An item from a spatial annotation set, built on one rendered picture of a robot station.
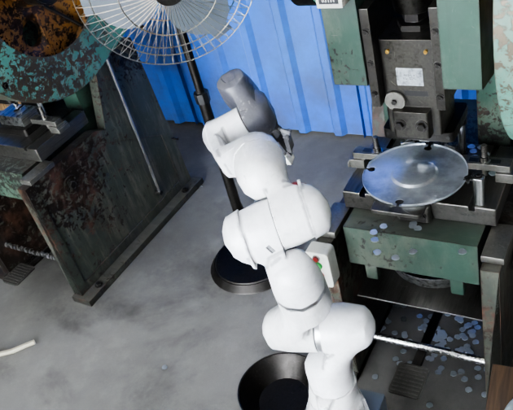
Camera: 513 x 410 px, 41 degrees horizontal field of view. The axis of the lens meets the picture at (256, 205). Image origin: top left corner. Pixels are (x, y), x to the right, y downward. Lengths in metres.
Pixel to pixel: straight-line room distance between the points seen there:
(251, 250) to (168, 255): 1.88
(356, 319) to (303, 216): 0.32
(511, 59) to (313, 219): 0.47
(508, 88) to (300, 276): 0.55
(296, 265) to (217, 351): 1.40
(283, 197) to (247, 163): 0.10
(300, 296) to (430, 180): 0.71
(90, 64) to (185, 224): 1.00
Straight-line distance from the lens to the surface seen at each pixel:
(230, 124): 1.64
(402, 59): 1.83
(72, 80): 2.66
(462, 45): 1.72
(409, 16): 1.84
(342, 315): 1.53
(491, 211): 1.96
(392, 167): 2.01
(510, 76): 1.41
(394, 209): 1.86
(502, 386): 1.99
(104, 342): 2.92
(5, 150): 3.05
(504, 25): 1.36
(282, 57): 3.52
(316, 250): 2.01
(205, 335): 2.76
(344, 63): 1.84
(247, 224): 1.31
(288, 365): 2.51
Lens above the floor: 1.95
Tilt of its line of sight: 36 degrees down
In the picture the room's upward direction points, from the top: 16 degrees counter-clockwise
